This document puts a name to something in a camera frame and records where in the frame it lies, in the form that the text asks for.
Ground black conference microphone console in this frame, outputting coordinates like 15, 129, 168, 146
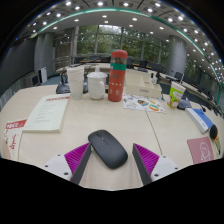
176, 98, 193, 111

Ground cream cardboard box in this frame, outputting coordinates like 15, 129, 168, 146
125, 72, 163, 99

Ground dark office chairs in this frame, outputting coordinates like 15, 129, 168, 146
73, 54, 214, 98

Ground stack of white paper cups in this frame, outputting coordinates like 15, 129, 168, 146
66, 65, 85, 100

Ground green printed paper cup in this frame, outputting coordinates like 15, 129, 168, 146
166, 81, 187, 110

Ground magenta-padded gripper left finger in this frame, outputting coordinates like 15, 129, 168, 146
43, 142, 92, 185

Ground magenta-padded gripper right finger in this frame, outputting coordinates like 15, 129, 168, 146
132, 143, 181, 186

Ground red and white leaflet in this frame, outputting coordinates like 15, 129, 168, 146
1, 118, 28, 161

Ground pink mouse pad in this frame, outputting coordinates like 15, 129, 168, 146
186, 135, 215, 165

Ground blue and white book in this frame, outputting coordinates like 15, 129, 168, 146
184, 107, 214, 134

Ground colourful sticker sheet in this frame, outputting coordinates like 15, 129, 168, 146
121, 93, 167, 114

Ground white lidded mug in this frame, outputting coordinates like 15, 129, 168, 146
86, 71, 109, 101

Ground red bottle with green band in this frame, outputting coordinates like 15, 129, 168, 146
107, 49, 129, 103

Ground cream booklet with red title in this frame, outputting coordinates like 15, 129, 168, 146
21, 93, 72, 134

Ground black microphone base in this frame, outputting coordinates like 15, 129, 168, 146
55, 74, 71, 95

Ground black computer mouse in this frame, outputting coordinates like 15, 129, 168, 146
87, 129, 129, 170

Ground ceiling lights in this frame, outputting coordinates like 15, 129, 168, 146
13, 0, 224, 81

